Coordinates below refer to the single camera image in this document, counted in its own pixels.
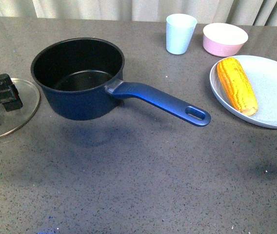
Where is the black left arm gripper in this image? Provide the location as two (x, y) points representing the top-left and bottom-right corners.
(0, 74), (23, 112)

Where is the glass pot lid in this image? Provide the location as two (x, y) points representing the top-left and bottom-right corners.
(0, 78), (40, 138)

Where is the yellow corn cob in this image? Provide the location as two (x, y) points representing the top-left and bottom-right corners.
(217, 57), (258, 117)

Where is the dark blue saucepan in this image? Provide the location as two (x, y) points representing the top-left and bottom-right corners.
(31, 38), (211, 127)

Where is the light blue cup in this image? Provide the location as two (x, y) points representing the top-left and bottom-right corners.
(166, 14), (198, 55)

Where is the pink bowl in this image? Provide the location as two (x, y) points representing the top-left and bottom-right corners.
(203, 23), (248, 57)

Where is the beige curtain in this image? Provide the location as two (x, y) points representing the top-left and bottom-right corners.
(0, 0), (277, 26)

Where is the light blue plate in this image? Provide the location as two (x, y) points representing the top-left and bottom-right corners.
(210, 55), (277, 129)

